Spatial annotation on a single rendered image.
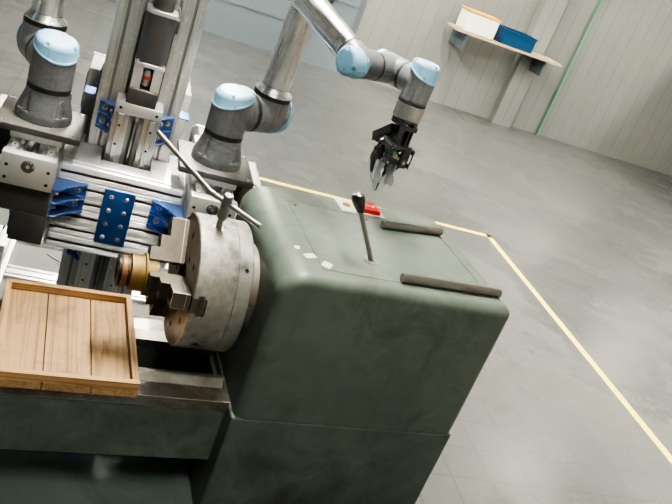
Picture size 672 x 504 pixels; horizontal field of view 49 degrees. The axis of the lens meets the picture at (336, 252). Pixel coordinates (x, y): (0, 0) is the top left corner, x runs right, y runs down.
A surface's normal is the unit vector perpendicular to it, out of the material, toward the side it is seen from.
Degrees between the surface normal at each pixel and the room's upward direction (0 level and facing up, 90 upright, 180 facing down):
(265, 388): 90
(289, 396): 90
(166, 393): 0
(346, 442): 90
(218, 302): 75
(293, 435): 90
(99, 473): 0
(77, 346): 0
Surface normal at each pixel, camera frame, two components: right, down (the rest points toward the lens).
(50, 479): 0.33, -0.86
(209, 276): 0.42, -0.09
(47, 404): 0.28, 0.49
